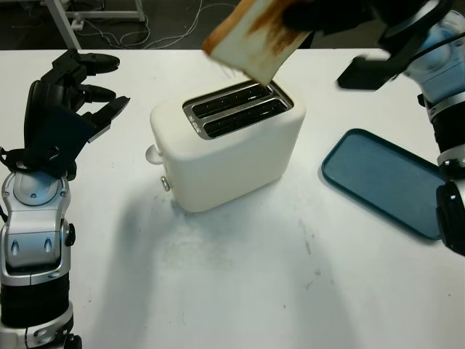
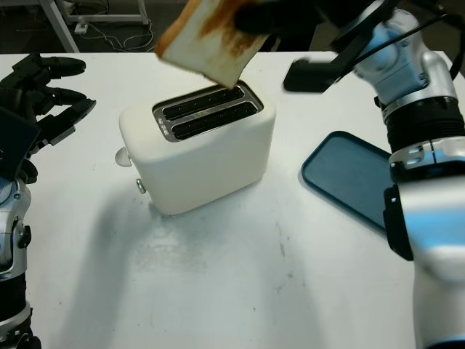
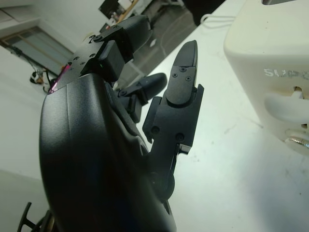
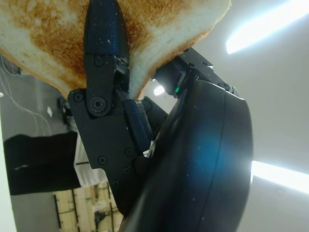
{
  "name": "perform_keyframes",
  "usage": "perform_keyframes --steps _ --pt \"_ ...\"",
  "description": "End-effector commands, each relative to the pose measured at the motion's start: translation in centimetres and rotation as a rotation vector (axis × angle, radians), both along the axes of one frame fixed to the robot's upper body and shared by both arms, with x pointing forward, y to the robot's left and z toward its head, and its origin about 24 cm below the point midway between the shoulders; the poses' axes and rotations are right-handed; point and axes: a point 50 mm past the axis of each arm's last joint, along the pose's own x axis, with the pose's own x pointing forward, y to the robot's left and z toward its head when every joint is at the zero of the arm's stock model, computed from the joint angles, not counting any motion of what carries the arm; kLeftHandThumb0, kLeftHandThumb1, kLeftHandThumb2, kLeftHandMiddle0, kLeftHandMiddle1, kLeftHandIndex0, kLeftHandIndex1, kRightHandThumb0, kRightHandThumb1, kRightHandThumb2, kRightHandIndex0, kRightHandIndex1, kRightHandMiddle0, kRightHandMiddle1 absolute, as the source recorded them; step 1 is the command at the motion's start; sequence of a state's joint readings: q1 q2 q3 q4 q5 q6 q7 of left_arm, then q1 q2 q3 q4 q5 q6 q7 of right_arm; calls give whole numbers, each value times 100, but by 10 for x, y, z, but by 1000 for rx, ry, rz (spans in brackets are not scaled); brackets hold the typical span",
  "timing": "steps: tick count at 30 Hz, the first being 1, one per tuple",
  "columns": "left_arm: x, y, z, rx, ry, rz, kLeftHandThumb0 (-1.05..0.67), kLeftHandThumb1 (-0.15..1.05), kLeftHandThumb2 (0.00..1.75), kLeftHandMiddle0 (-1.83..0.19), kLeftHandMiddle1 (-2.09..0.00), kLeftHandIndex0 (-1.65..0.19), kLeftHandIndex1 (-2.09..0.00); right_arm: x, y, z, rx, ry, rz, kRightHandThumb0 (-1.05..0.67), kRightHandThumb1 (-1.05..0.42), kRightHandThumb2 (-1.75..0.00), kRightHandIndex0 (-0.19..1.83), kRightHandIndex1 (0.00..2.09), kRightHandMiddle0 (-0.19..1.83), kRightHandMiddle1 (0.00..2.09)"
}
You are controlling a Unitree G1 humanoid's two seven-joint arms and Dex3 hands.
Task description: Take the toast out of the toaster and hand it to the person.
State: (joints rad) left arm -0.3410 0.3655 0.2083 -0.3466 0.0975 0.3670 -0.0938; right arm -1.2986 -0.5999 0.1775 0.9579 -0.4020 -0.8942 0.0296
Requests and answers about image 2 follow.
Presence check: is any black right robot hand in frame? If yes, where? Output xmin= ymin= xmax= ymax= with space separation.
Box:
xmin=234 ymin=0 xmax=379 ymax=39

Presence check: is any toasted bread slice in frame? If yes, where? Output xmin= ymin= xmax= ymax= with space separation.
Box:
xmin=155 ymin=0 xmax=272 ymax=90

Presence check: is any blue plastic tray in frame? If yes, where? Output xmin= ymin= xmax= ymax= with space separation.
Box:
xmin=301 ymin=130 xmax=394 ymax=230

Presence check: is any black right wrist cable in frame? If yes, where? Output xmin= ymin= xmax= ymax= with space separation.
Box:
xmin=357 ymin=0 xmax=465 ymax=81

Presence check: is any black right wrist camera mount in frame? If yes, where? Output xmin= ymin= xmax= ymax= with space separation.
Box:
xmin=283 ymin=14 xmax=392 ymax=95

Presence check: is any white two-slot toaster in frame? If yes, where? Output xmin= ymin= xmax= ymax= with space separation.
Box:
xmin=118 ymin=80 xmax=277 ymax=216

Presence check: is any white floor cable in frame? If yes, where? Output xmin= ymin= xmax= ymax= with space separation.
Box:
xmin=89 ymin=0 xmax=156 ymax=52

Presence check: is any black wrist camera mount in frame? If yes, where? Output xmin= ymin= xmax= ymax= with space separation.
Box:
xmin=0 ymin=107 xmax=41 ymax=180
xmin=283 ymin=14 xmax=392 ymax=95

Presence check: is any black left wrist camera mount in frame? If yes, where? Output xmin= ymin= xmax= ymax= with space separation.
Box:
xmin=0 ymin=107 xmax=41 ymax=180

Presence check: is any white metal cart frame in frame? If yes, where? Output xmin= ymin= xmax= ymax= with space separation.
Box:
xmin=38 ymin=0 xmax=145 ymax=52

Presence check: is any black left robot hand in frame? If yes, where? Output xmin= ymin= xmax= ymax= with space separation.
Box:
xmin=0 ymin=53 xmax=97 ymax=147

